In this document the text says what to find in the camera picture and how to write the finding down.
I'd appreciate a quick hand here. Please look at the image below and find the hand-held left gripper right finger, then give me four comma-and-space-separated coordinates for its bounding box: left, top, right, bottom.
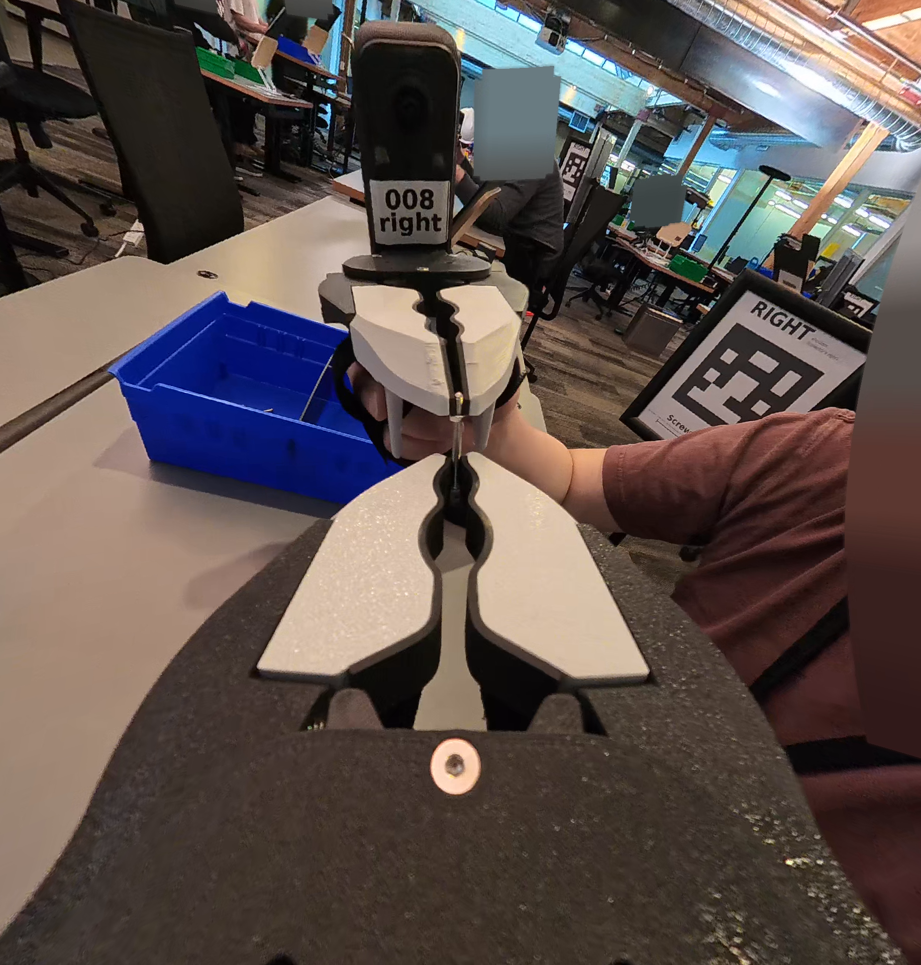
464, 451, 652, 731

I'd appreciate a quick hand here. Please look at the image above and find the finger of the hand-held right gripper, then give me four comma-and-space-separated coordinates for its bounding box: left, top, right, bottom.
439, 283, 522, 455
349, 285, 458, 462

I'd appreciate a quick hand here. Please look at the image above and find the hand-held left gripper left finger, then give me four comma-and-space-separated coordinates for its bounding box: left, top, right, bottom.
255, 452, 445, 728

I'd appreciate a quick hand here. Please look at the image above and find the person's right forearm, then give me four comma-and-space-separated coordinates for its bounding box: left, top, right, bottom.
521, 407, 618, 532

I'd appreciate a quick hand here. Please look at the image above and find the person's right hand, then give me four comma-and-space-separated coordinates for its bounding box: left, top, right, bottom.
351, 365, 535, 464

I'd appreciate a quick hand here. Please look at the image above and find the brown leaning board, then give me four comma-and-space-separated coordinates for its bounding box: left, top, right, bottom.
451, 184, 502, 242

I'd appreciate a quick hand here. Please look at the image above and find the grey floor box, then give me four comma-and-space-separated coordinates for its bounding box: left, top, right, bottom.
622, 304, 683, 355

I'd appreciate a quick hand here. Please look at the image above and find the blue plastic parts bin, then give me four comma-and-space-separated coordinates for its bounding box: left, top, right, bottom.
108, 290, 404, 505

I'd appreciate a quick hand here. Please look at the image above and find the black mesh office chair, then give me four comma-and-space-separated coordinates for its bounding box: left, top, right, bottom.
57, 0, 244, 265

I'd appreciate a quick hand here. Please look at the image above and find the black framed marker sign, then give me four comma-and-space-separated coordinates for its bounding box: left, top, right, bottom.
620, 267, 876, 442

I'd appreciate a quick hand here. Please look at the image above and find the black floor lamp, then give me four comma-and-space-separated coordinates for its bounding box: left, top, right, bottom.
720, 164, 793, 268

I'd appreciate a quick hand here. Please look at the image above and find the black swivel office chair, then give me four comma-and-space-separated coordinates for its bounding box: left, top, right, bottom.
0, 60, 103, 242

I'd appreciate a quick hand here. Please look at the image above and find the black chest strap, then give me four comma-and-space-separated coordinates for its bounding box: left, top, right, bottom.
784, 735, 921, 776
747, 599, 852, 702

